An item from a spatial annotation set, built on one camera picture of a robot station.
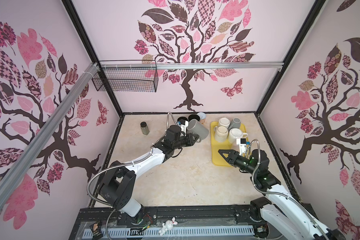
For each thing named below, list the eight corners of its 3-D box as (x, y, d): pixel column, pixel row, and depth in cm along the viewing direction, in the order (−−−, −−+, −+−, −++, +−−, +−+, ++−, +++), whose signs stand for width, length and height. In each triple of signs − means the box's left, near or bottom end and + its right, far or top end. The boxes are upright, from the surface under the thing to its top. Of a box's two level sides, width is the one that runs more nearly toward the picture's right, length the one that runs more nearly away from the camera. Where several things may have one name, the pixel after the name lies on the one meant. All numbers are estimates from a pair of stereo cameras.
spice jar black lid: (142, 135, 109) (139, 126, 101) (143, 131, 112) (140, 121, 103) (148, 135, 109) (145, 126, 101) (149, 131, 112) (146, 121, 103)
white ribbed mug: (227, 143, 104) (230, 136, 97) (225, 135, 108) (228, 128, 102) (244, 143, 104) (248, 136, 97) (241, 135, 108) (245, 128, 102)
